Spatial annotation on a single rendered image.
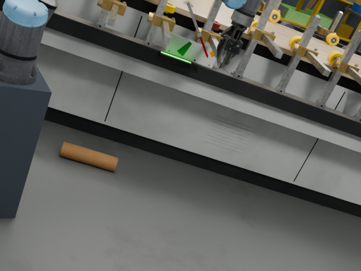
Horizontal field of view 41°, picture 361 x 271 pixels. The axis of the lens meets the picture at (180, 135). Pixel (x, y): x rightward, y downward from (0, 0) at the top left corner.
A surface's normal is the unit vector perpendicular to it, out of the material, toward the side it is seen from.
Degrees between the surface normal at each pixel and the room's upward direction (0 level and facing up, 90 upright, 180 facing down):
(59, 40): 90
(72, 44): 90
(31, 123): 90
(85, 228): 0
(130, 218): 0
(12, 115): 90
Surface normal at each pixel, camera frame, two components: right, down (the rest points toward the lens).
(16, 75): 0.48, 0.22
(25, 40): 0.44, 0.54
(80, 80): 0.07, 0.45
